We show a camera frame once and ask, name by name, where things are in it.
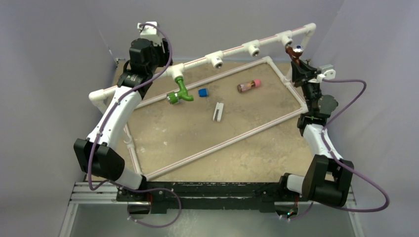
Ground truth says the blue paperclip box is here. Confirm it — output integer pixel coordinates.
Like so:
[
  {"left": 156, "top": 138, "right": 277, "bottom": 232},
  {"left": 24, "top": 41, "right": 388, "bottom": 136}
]
[{"left": 198, "top": 88, "right": 209, "bottom": 97}]

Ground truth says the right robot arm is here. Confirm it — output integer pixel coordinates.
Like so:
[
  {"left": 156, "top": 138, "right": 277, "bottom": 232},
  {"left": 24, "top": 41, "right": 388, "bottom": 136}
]
[{"left": 277, "top": 60, "right": 354, "bottom": 207}]

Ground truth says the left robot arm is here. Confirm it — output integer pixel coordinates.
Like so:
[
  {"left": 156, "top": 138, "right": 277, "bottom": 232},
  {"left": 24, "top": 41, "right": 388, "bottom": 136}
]
[{"left": 73, "top": 39, "right": 172, "bottom": 202}]

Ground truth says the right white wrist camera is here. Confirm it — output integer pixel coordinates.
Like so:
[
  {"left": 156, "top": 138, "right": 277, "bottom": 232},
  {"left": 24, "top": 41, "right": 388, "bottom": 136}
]
[{"left": 316, "top": 64, "right": 336, "bottom": 83}]

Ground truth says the white staple box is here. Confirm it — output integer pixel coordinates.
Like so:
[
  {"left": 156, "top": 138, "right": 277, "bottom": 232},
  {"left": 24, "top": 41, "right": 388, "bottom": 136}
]
[{"left": 212, "top": 102, "right": 224, "bottom": 122}]

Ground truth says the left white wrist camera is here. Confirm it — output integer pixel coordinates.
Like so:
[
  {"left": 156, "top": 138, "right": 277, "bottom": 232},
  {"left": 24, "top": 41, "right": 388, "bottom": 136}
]
[{"left": 137, "top": 23, "right": 162, "bottom": 46}]

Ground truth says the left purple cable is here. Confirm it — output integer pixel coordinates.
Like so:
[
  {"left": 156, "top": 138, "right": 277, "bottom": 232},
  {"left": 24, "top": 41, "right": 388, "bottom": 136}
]
[{"left": 85, "top": 23, "right": 173, "bottom": 192}]

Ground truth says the brown faucet with blue cap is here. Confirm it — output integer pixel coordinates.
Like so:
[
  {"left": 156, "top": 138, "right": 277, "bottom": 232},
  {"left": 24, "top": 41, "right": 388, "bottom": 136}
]
[{"left": 285, "top": 45, "right": 304, "bottom": 66}]

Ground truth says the green plastic faucet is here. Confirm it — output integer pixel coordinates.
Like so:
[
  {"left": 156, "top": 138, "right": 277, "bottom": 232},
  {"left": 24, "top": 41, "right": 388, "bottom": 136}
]
[{"left": 166, "top": 77, "right": 194, "bottom": 105}]

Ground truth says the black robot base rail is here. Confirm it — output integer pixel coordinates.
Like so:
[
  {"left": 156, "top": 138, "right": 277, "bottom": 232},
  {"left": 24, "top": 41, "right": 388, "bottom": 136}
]
[{"left": 116, "top": 181, "right": 303, "bottom": 214}]

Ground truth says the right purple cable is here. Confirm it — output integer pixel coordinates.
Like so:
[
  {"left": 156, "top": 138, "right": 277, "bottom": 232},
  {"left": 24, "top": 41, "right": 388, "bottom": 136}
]
[{"left": 319, "top": 78, "right": 391, "bottom": 213}]

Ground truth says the pink capped clip jar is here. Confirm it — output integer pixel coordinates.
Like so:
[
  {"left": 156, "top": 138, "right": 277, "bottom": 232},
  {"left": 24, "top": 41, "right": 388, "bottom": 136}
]
[{"left": 237, "top": 79, "right": 261, "bottom": 93}]

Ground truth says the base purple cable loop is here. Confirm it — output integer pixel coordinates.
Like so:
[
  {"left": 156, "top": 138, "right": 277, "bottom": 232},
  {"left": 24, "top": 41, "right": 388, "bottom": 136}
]
[{"left": 126, "top": 188, "right": 183, "bottom": 229}]

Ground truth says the white PVC pipe frame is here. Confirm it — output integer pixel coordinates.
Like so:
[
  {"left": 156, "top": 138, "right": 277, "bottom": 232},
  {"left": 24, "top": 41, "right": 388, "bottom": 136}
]
[{"left": 89, "top": 23, "right": 316, "bottom": 181}]

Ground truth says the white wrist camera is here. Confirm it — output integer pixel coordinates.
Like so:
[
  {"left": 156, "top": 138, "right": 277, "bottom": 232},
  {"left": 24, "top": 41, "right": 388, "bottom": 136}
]
[
  {"left": 137, "top": 23, "right": 162, "bottom": 46},
  {"left": 316, "top": 64, "right": 336, "bottom": 83}
]

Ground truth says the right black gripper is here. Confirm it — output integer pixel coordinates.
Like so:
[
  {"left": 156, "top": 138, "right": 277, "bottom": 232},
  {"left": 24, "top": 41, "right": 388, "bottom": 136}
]
[{"left": 292, "top": 60, "right": 323, "bottom": 114}]

